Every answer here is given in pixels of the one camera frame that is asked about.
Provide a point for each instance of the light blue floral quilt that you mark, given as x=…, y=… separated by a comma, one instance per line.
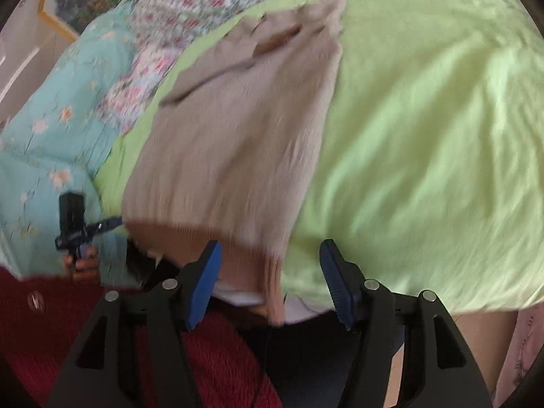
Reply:
x=55, y=136

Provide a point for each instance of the person's left hand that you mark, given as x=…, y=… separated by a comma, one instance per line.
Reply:
x=83, y=265

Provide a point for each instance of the pink floral patterned blanket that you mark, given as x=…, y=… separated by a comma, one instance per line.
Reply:
x=170, y=21

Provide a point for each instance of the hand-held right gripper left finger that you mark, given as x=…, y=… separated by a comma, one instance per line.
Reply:
x=205, y=284

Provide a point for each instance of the pink patterned cloth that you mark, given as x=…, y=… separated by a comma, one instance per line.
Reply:
x=520, y=357

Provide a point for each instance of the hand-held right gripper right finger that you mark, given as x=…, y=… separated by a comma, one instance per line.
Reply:
x=336, y=284

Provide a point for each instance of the light green bed sheet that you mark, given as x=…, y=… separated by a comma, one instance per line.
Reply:
x=416, y=144

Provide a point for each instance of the red carpet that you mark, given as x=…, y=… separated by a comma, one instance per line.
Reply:
x=127, y=348

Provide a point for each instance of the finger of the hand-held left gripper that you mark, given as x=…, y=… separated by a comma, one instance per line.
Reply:
x=106, y=223

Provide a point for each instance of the beige knit sweater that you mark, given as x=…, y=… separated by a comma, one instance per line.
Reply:
x=229, y=144

